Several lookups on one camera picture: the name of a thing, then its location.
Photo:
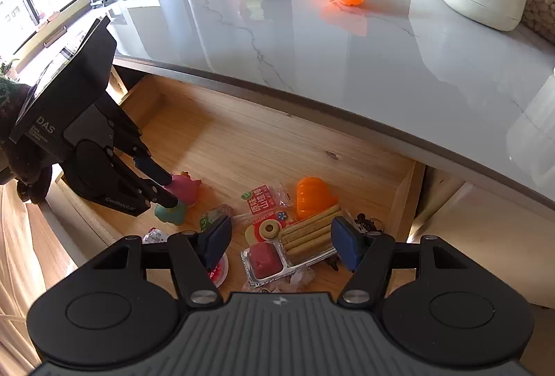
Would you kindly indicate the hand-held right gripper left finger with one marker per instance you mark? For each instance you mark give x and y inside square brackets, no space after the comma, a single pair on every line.
[217,239]

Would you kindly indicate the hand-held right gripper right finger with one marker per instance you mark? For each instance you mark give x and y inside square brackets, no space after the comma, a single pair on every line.
[344,243]

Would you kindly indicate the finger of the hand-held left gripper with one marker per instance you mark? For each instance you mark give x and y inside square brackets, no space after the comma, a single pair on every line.
[164,197]
[151,170]

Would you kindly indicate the pink squishy toy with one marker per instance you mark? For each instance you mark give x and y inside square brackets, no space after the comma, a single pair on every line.
[186,187]

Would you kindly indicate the biscuit stick tray packet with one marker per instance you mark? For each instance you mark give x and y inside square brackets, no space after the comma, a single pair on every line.
[303,239]

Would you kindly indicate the red round paddle-shaped packet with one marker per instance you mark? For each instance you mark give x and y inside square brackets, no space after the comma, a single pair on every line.
[266,229]

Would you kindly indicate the red label lollipop packet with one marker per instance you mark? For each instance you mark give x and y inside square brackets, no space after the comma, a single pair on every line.
[260,200]

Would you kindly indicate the wooden drawer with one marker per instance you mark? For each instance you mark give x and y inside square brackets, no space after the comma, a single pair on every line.
[260,142]

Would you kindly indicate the person's left forearm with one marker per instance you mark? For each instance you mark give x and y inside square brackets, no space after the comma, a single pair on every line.
[17,168]

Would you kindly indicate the clear green candy wrapper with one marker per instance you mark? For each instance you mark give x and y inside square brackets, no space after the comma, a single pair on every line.
[212,215]

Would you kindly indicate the red jelly cup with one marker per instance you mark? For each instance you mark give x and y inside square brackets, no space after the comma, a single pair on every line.
[219,272]

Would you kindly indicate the small white red packet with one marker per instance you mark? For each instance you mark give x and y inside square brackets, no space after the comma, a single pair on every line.
[154,236]

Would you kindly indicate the orange plastic toy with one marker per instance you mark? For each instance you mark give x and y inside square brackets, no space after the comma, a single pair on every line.
[312,194]

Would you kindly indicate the green potted plant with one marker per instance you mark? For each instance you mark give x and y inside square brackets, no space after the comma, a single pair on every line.
[8,69]

